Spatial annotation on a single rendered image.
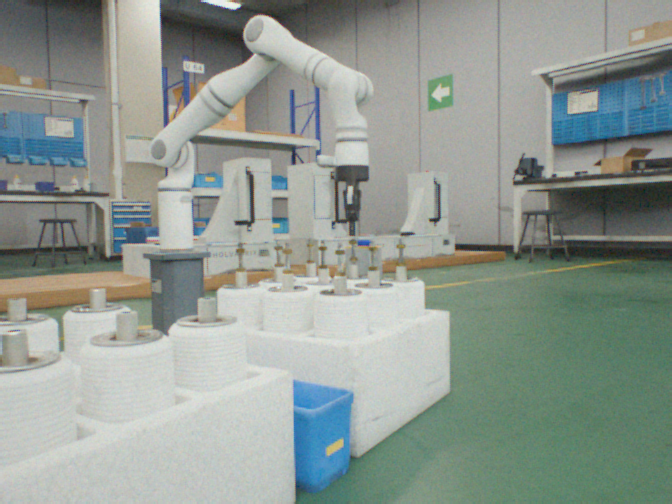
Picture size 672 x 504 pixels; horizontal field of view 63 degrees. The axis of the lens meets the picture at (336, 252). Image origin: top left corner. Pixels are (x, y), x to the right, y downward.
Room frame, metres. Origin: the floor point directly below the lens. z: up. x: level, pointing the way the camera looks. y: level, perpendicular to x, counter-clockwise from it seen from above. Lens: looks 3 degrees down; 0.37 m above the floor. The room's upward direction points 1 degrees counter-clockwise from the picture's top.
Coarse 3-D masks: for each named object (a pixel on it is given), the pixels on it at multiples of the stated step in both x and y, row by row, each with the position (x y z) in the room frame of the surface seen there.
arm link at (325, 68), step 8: (320, 64) 1.23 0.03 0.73; (328, 64) 1.23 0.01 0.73; (336, 64) 1.24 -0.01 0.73; (320, 72) 1.23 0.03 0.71; (328, 72) 1.23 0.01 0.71; (320, 80) 1.24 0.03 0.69; (328, 80) 1.24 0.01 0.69; (360, 80) 1.19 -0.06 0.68; (368, 80) 1.22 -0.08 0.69; (320, 88) 1.27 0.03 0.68; (360, 88) 1.19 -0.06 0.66; (368, 88) 1.21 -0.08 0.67; (360, 96) 1.20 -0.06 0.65; (368, 96) 1.22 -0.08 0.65; (360, 104) 1.23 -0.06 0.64
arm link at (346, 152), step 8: (336, 144) 1.21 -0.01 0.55; (344, 144) 1.19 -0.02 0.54; (352, 144) 1.18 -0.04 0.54; (360, 144) 1.19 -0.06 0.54; (336, 152) 1.20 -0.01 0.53; (344, 152) 1.19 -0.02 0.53; (352, 152) 1.18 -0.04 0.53; (360, 152) 1.19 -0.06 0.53; (368, 152) 1.21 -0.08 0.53; (320, 160) 1.18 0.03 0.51; (328, 160) 1.19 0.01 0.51; (336, 160) 1.20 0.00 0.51; (344, 160) 1.19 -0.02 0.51; (352, 160) 1.18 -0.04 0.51; (360, 160) 1.19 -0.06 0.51; (368, 160) 1.21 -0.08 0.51
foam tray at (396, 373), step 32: (416, 320) 1.07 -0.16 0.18; (448, 320) 1.17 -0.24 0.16; (256, 352) 0.96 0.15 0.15; (288, 352) 0.92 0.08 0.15; (320, 352) 0.89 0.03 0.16; (352, 352) 0.85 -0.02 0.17; (384, 352) 0.93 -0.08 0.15; (416, 352) 1.03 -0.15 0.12; (448, 352) 1.17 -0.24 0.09; (352, 384) 0.85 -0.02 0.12; (384, 384) 0.93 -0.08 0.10; (416, 384) 1.03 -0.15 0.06; (448, 384) 1.17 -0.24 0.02; (352, 416) 0.85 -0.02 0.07; (384, 416) 0.92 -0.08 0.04; (352, 448) 0.85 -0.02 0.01
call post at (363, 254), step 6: (348, 252) 1.39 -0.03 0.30; (360, 252) 1.37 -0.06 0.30; (366, 252) 1.36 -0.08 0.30; (378, 252) 1.40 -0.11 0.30; (348, 258) 1.39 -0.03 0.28; (360, 258) 1.37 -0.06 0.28; (366, 258) 1.36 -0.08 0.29; (378, 258) 1.40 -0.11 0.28; (348, 264) 1.39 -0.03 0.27; (360, 264) 1.37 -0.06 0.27; (366, 264) 1.36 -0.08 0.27; (378, 264) 1.40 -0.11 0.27; (348, 270) 1.39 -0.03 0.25; (360, 270) 1.37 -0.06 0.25; (366, 270) 1.36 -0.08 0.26; (378, 270) 1.39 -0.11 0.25
